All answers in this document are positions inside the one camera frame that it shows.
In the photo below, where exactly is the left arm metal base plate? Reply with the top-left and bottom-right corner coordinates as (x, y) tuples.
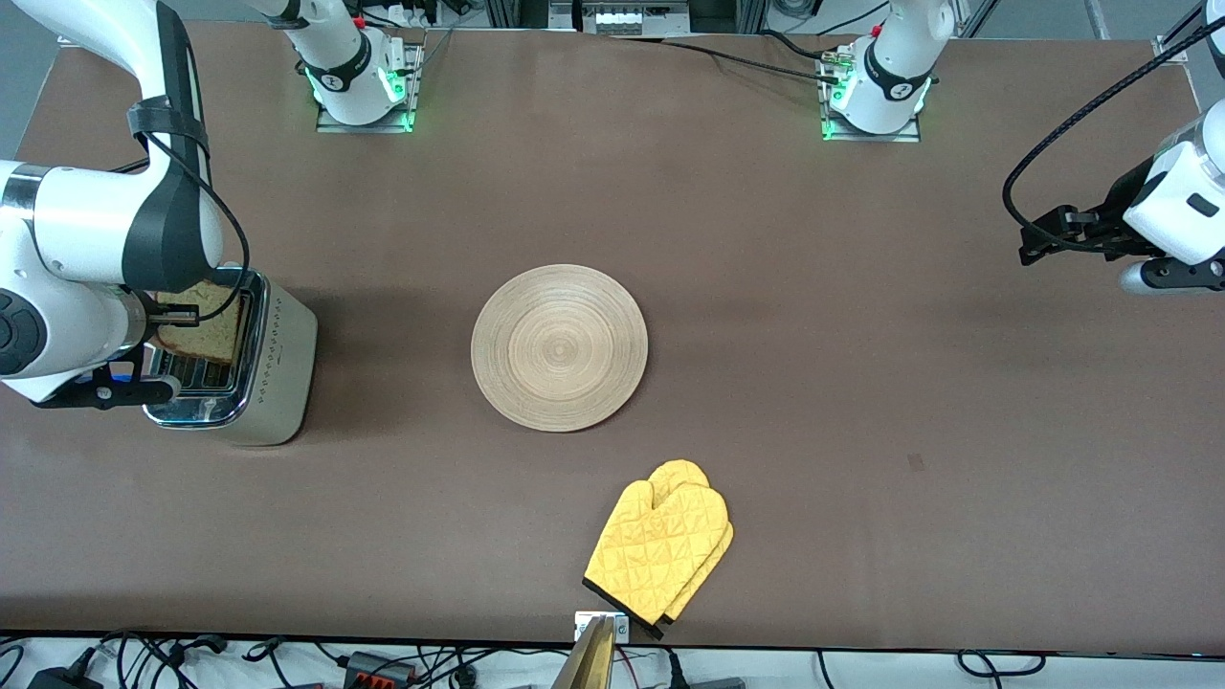
(821, 48), (922, 143)

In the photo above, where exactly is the short black table cable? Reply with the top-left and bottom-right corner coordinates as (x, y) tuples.
(759, 29), (835, 62)

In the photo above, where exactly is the round wooden plate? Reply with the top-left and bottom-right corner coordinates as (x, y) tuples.
(471, 264), (649, 433)

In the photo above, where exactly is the long black table cable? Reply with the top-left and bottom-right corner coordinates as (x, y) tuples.
(612, 36), (843, 83)

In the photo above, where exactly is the brown bread slice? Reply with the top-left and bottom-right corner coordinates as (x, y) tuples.
(156, 279), (242, 367)

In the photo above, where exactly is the beige chrome two-slot toaster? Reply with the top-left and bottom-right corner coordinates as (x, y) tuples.
(142, 266), (320, 448)

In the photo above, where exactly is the aluminium corner bracket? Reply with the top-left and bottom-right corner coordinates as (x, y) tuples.
(1153, 0), (1225, 66)

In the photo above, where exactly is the gold aluminium profile bar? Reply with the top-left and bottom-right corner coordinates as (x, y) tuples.
(552, 615), (615, 689)

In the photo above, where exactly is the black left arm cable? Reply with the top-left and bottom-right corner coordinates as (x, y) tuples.
(1002, 19), (1225, 257)

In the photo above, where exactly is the white power strip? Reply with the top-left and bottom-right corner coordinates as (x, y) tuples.
(579, 3), (690, 37)

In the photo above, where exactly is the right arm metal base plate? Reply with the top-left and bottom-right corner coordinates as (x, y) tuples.
(316, 43), (424, 135)

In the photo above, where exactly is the yellow quilted oven mitt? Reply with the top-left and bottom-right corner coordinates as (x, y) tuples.
(583, 478), (732, 640)
(649, 459), (735, 628)

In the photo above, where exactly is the red and black connector block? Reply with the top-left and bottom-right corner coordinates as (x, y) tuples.
(345, 653), (414, 688)

